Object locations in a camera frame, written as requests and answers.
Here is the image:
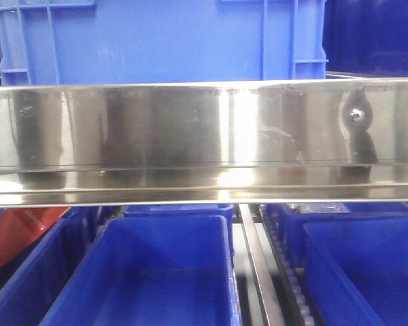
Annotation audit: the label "blue bin centre rear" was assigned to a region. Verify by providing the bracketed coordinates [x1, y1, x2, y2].
[122, 204, 235, 257]

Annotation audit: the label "blue bin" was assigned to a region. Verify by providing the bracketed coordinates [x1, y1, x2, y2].
[122, 204, 235, 257]
[0, 207, 101, 325]
[303, 218, 408, 325]
[265, 202, 408, 268]
[41, 216, 241, 325]

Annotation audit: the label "blue bin right rear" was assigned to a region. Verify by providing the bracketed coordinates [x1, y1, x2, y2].
[265, 202, 408, 268]

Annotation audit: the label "blue bin centre front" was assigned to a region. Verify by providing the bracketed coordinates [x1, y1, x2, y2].
[41, 216, 241, 325]

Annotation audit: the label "metal shelf divider bar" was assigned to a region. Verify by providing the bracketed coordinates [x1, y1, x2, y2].
[239, 204, 285, 325]

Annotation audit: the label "blue bin right front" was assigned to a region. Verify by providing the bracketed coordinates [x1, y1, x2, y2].
[303, 218, 408, 325]

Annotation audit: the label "red bag in bin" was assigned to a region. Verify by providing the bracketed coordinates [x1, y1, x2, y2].
[0, 206, 69, 268]

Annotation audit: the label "blue bin left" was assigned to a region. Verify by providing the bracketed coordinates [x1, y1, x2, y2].
[0, 207, 101, 325]

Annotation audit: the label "clear plastic bagged parts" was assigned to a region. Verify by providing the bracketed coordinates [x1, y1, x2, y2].
[287, 202, 350, 214]

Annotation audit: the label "black roller track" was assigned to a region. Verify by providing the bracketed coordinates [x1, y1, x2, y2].
[258, 204, 318, 326]

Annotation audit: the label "dark blue crate right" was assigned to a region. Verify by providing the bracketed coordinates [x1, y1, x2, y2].
[323, 1, 408, 77]

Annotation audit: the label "large light blue crate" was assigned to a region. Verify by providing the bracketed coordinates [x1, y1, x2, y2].
[0, 1, 326, 86]

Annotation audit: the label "stainless steel shelf rail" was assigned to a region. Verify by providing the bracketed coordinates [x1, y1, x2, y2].
[0, 78, 408, 207]

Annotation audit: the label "screw on shelf rail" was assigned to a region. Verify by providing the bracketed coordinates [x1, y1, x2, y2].
[350, 107, 364, 122]

